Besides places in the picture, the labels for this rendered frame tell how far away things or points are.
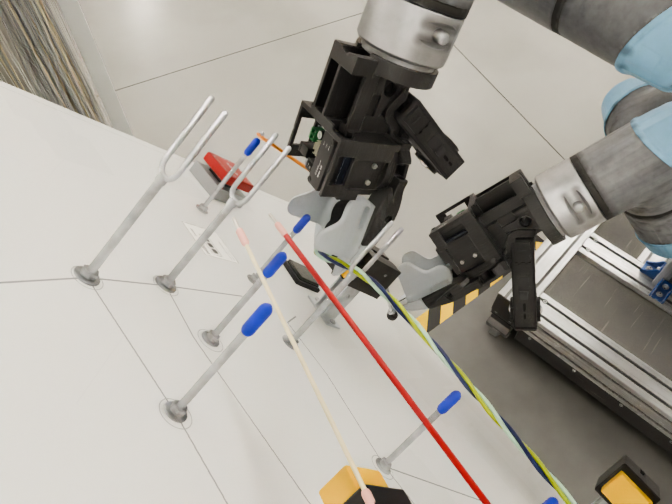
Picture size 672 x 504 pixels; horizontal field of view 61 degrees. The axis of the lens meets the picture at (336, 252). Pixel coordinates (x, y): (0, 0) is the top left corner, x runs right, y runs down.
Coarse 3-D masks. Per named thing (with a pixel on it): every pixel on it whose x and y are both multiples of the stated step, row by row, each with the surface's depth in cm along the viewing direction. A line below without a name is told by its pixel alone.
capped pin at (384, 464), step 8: (456, 392) 43; (448, 400) 43; (456, 400) 43; (440, 408) 43; (448, 408) 43; (432, 416) 43; (416, 432) 44; (408, 440) 44; (400, 448) 44; (392, 456) 44; (384, 464) 44; (384, 472) 44
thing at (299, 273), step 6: (288, 264) 66; (294, 264) 66; (300, 264) 68; (288, 270) 66; (294, 270) 65; (300, 270) 66; (306, 270) 68; (294, 276) 65; (300, 276) 65; (306, 276) 66; (312, 276) 67; (300, 282) 64; (306, 282) 65; (312, 282) 66; (306, 288) 66; (312, 288) 66; (318, 288) 67
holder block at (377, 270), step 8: (376, 248) 63; (368, 256) 58; (384, 256) 63; (376, 264) 59; (384, 264) 59; (392, 264) 62; (368, 272) 59; (376, 272) 60; (384, 272) 60; (392, 272) 61; (400, 272) 62; (360, 280) 59; (384, 280) 61; (392, 280) 62; (360, 288) 60; (368, 288) 61; (384, 288) 62; (376, 296) 62
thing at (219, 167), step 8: (208, 152) 69; (208, 160) 69; (216, 160) 68; (224, 160) 71; (216, 168) 68; (224, 168) 68; (216, 176) 69; (224, 176) 67; (232, 176) 68; (240, 184) 69; (248, 184) 70; (248, 192) 71
